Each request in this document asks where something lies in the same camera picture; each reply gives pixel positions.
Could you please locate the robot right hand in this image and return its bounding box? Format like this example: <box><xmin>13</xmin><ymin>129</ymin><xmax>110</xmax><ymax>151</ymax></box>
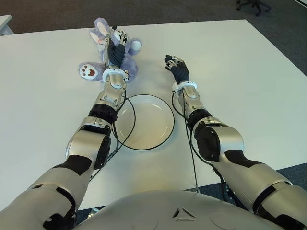
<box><xmin>164</xmin><ymin>54</ymin><xmax>191</xmax><ymax>84</ymax></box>

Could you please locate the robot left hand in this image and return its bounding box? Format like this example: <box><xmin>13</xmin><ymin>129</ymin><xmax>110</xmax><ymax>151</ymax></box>
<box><xmin>102</xmin><ymin>25</ymin><xmax>128</xmax><ymax>70</ymax></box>

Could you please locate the purple plush bunny doll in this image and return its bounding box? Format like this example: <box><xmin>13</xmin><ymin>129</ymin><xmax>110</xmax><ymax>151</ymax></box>
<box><xmin>77</xmin><ymin>17</ymin><xmax>142</xmax><ymax>83</ymax></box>

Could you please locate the white plate black rim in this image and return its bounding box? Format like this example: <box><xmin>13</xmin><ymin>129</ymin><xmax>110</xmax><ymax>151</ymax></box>
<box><xmin>112</xmin><ymin>94</ymin><xmax>175</xmax><ymax>150</ymax></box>

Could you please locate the black office chair base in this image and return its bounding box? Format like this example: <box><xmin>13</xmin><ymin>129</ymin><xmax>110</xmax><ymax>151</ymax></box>
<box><xmin>236</xmin><ymin>0</ymin><xmax>272</xmax><ymax>17</ymax></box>

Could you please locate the silver robot torso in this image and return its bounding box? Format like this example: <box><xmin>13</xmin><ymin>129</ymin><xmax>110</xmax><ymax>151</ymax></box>
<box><xmin>71</xmin><ymin>190</ymin><xmax>283</xmax><ymax>230</ymax></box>

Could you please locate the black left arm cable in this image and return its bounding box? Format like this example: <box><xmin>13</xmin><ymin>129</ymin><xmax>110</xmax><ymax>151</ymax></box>
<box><xmin>88</xmin><ymin>94</ymin><xmax>137</xmax><ymax>182</ymax></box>

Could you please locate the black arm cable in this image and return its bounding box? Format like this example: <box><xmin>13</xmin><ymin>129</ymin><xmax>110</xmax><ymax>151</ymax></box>
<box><xmin>88</xmin><ymin>94</ymin><xmax>137</xmax><ymax>182</ymax></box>
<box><xmin>170</xmin><ymin>92</ymin><xmax>200</xmax><ymax>194</ymax></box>

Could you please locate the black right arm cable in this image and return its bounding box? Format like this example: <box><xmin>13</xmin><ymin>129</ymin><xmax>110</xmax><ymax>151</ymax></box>
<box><xmin>170</xmin><ymin>92</ymin><xmax>200</xmax><ymax>194</ymax></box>

